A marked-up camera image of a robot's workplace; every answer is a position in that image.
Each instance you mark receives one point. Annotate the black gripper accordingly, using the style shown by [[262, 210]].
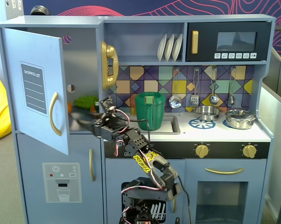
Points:
[[99, 129]]

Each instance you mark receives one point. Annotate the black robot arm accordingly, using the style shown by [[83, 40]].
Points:
[[138, 142]]

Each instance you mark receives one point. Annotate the dish print cabinet door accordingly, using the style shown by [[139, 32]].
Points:
[[114, 170]]

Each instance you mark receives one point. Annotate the water dispenser cabinet door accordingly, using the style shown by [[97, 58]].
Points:
[[30, 151]]

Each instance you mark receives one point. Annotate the oven door with window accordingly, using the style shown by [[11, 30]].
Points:
[[191, 170]]

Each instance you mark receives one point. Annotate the open steel pan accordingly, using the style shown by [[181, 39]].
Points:
[[207, 112]]

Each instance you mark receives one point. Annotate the black microwave door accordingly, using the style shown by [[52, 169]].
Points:
[[205, 46]]

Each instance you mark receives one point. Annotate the grey metal cabinet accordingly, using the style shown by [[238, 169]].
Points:
[[13, 9]]

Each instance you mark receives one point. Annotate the small orange toy food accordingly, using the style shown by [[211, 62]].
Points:
[[93, 109]]

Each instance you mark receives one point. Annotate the green toy vegetable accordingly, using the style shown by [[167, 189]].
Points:
[[84, 102]]

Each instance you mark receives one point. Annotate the orange toy fruit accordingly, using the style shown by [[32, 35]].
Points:
[[69, 107]]

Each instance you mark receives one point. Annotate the gold toy telephone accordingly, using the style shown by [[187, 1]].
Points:
[[109, 65]]

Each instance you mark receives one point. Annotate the small green block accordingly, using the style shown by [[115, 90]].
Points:
[[149, 99]]

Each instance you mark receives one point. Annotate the green plastic pitcher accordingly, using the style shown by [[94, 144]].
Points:
[[154, 116]]

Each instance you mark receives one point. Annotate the steel skimmer utensil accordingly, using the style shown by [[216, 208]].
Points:
[[175, 101]]

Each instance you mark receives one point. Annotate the white toy plate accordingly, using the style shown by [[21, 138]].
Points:
[[169, 47], [161, 47], [177, 47]]

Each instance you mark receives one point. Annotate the steel slotted spatula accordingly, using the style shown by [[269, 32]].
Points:
[[194, 100]]

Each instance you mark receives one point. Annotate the blue wooden toy kitchen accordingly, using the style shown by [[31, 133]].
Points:
[[131, 19]]

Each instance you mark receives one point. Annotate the gold stove knob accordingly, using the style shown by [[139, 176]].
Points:
[[201, 150], [249, 150]]

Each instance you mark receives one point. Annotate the black dome object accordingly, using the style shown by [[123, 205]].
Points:
[[39, 10]]

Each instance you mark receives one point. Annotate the steel ladle utensil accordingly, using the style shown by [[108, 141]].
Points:
[[213, 99]]

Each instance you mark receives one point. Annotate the steel spoon utensil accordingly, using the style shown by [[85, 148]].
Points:
[[231, 100]]

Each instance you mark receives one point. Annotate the steel pot with lid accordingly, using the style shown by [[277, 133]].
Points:
[[240, 119]]

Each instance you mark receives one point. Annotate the light blue desk divider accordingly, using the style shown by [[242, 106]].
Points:
[[272, 140], [280, 70]]

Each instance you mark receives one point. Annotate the small camera circuit board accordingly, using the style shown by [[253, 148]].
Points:
[[107, 103]]

